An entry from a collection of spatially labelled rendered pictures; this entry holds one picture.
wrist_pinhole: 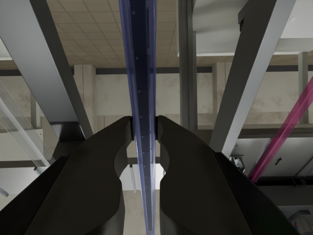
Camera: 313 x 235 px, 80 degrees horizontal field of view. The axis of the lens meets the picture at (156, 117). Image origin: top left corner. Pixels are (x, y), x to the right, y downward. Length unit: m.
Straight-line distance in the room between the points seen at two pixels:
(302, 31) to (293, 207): 0.38
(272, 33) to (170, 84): 3.48
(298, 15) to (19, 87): 4.40
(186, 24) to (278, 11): 0.45
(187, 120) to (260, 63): 0.38
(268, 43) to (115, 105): 3.54
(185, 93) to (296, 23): 0.39
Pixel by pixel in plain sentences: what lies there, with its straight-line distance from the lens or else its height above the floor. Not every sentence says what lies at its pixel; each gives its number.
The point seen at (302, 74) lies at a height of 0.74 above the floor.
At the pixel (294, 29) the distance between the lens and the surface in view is 0.28.
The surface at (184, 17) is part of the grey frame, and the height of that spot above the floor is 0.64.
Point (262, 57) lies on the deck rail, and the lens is 0.27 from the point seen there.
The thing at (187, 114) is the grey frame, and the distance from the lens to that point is 0.61.
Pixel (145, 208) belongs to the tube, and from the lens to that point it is 0.24.
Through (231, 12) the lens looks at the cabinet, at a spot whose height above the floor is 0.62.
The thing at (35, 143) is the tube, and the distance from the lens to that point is 0.21.
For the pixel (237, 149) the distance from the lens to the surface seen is 0.40.
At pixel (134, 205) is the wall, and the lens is 4.05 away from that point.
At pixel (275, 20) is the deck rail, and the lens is 0.25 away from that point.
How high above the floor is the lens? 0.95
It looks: level
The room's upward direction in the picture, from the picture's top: 179 degrees clockwise
